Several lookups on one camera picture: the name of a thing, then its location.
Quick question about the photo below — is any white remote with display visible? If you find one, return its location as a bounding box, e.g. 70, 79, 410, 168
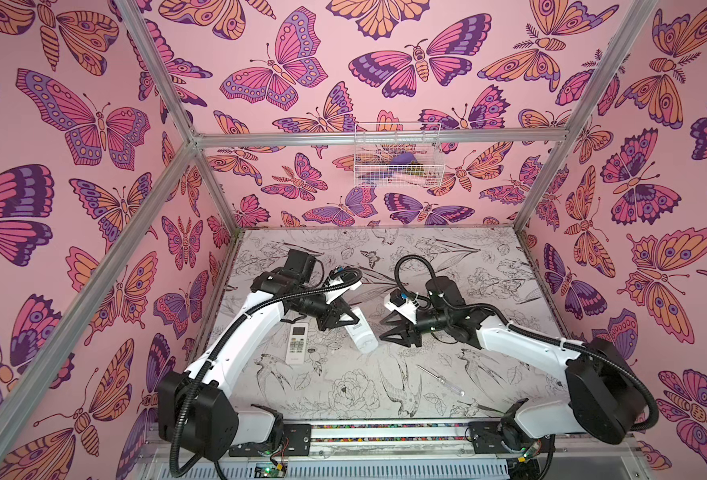
346, 307, 379, 354

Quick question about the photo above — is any clear handle screwdriver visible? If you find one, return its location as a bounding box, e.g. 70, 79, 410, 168
419, 365, 465, 397

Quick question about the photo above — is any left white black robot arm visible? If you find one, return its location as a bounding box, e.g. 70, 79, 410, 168
157, 249, 363, 478

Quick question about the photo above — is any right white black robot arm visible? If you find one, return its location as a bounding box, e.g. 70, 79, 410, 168
381, 276, 659, 450

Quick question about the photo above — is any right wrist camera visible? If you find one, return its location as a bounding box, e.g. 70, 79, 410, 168
383, 288, 419, 324

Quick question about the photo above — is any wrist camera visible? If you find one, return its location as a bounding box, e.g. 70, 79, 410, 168
383, 288, 419, 324
326, 267, 363, 295

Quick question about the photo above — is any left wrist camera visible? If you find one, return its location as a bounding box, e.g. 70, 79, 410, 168
326, 267, 363, 295

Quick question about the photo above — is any white wire basket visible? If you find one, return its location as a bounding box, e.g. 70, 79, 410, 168
351, 123, 445, 189

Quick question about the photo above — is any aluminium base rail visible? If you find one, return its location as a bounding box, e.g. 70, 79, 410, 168
142, 418, 639, 480

